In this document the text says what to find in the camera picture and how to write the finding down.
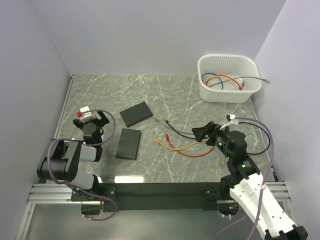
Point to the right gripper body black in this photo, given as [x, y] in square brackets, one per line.
[218, 136]

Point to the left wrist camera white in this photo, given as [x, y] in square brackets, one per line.
[84, 114]

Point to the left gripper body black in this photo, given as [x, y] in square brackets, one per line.
[99, 123]

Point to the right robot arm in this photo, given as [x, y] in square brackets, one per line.
[246, 185]

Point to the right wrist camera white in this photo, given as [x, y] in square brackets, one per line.
[231, 120]

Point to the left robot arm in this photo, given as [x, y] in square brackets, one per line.
[60, 162]

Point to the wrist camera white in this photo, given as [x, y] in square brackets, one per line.
[84, 114]
[231, 120]

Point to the white plastic bin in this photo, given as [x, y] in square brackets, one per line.
[227, 78]

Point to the black base beam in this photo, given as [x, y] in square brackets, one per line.
[157, 196]

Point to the black network switch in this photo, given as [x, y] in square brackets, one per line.
[136, 114]
[128, 144]

